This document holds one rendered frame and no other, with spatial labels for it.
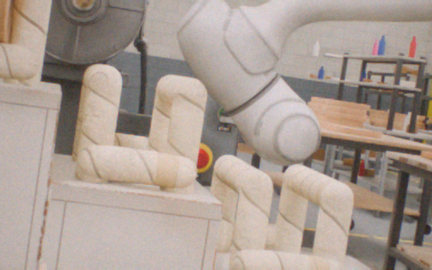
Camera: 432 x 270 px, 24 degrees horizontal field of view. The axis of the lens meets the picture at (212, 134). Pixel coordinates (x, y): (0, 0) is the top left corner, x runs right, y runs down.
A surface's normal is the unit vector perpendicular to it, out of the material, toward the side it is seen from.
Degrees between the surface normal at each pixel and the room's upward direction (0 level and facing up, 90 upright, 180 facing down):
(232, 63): 96
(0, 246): 90
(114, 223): 90
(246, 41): 87
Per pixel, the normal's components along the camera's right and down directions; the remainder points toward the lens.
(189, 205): 0.15, 0.07
